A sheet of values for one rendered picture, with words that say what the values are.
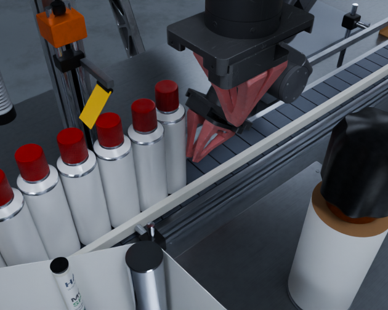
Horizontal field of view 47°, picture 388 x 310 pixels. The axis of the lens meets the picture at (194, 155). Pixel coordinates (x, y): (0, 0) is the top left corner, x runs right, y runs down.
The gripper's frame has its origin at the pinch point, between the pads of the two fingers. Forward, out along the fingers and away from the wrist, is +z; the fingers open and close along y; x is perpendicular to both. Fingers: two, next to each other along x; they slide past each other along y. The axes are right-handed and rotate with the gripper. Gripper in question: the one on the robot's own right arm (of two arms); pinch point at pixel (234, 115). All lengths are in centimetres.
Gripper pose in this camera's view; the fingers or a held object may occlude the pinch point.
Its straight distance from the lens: 40.7
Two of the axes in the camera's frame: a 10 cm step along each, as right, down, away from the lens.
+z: 0.0, 7.3, 6.8
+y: 7.6, -4.5, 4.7
